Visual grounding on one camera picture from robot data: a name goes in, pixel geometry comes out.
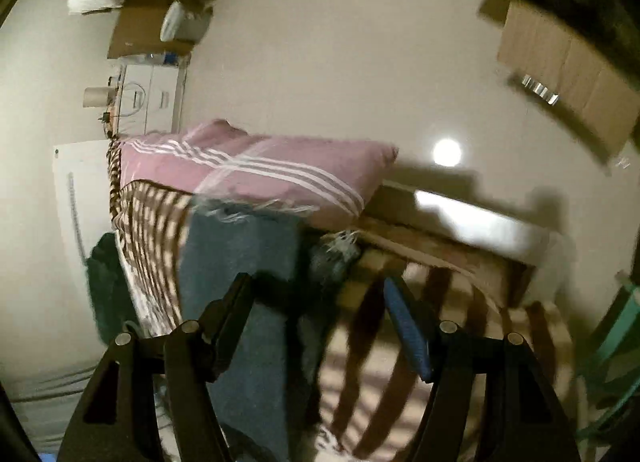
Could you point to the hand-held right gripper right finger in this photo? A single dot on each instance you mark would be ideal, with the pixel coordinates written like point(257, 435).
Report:
point(407, 327)

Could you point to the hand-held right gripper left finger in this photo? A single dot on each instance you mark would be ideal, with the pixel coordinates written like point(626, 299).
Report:
point(230, 322)

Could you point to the dark blue jeans pants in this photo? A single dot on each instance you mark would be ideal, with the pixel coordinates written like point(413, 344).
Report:
point(260, 342)

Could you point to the floral blanket with checked border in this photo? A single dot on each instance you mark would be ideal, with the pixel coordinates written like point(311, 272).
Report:
point(155, 242)

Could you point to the dark green clothes pile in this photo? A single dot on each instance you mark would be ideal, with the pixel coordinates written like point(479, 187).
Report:
point(107, 282)

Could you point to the pink striped pillow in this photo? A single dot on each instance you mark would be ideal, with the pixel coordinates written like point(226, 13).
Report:
point(280, 162)

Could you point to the white bedside desk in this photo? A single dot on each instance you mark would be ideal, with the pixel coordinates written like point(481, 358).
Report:
point(150, 97)

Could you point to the white cylinder lamp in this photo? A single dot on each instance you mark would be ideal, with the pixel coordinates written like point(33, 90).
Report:
point(99, 97)

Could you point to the shiny metal object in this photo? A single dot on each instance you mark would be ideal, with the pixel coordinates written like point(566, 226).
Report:
point(539, 88)

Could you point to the flat cardboard sheet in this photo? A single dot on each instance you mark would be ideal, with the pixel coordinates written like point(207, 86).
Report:
point(555, 62)

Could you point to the grey trash bin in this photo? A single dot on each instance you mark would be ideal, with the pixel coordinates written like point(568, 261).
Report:
point(185, 22)

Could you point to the open cardboard box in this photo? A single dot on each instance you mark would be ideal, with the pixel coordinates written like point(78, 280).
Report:
point(140, 27)

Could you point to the wooden bed frame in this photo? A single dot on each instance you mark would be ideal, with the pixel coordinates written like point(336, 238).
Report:
point(450, 252)

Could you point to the green metal frame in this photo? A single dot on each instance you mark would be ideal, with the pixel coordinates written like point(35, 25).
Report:
point(617, 337)

